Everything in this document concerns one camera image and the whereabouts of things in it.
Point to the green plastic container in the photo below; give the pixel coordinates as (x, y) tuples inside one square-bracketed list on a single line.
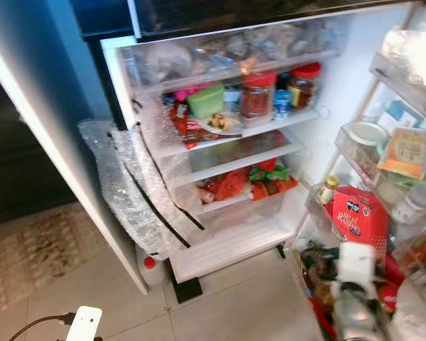
[(204, 101)]

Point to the green snack packet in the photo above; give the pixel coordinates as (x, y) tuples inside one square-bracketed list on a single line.
[(270, 172)]

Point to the small dark jar red lid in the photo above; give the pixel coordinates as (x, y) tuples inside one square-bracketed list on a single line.
[(304, 85)]

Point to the yellow orange packet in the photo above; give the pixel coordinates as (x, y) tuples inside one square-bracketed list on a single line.
[(405, 153)]

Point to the red raisin box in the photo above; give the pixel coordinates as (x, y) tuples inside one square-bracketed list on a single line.
[(360, 215)]

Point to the crumpled clear plastic bag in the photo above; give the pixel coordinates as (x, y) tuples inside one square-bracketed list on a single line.
[(415, 57)]

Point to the red snack packet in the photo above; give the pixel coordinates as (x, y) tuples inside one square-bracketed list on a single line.
[(231, 185)]

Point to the large white bottle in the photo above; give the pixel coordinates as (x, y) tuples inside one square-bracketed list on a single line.
[(419, 316)]

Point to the red sauce packet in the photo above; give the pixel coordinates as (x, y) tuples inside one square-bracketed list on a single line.
[(183, 126)]

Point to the clear chiller tray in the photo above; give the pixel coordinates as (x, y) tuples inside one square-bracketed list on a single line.
[(170, 60)]

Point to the clear crisper drawer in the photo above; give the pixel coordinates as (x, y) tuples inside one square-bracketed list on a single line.
[(202, 204)]

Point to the pink capped bottle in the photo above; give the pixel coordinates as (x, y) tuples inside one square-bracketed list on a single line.
[(184, 95)]

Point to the dark fridge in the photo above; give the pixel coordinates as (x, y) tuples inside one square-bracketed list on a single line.
[(355, 71)]

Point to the glass jar with white lid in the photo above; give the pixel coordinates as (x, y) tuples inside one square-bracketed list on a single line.
[(368, 133)]

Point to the beige patterned floor mat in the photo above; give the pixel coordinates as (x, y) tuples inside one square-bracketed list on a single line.
[(39, 252)]

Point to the small bottle with yellow cap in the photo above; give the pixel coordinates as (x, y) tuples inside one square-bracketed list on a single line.
[(327, 192)]

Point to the white plate with food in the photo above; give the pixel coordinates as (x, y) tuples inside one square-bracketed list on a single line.
[(220, 124)]

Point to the large jar with red lid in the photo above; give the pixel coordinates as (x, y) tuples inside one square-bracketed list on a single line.
[(258, 99)]

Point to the white plastic jar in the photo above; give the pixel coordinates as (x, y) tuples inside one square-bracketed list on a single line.
[(415, 206)]

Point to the dark cabinet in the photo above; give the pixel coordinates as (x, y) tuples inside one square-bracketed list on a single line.
[(21, 177)]

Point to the white fridge door with bins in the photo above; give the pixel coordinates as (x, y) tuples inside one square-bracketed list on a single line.
[(355, 160)]

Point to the bubble wrap sheet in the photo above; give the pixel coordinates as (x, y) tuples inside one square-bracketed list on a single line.
[(121, 188)]

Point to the brown bottle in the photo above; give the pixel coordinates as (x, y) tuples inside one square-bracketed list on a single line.
[(319, 291)]

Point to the bag of red tomatoes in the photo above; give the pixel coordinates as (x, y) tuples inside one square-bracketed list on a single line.
[(422, 252)]

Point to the glass fridge shelf white edge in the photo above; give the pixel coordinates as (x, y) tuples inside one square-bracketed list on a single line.
[(284, 122), (255, 160)]

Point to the blue and white carton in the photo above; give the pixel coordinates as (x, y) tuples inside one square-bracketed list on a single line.
[(399, 114)]

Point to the orange snack packet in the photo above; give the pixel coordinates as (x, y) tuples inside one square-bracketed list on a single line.
[(275, 189)]

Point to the white jug with red cap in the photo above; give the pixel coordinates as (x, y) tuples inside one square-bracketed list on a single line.
[(149, 264)]

